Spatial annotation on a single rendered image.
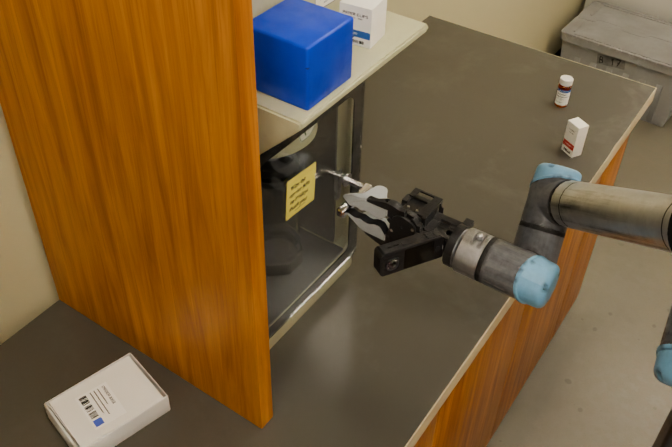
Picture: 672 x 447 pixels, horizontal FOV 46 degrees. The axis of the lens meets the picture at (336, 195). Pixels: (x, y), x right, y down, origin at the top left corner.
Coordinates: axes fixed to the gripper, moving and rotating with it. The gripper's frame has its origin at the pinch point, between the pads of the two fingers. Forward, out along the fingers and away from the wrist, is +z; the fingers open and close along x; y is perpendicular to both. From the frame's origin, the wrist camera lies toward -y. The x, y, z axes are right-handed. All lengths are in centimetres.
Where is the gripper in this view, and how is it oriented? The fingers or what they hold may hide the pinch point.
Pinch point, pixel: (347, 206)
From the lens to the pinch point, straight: 131.4
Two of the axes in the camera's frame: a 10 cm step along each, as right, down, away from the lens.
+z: -8.3, -3.7, 4.2
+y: 5.6, -5.2, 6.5
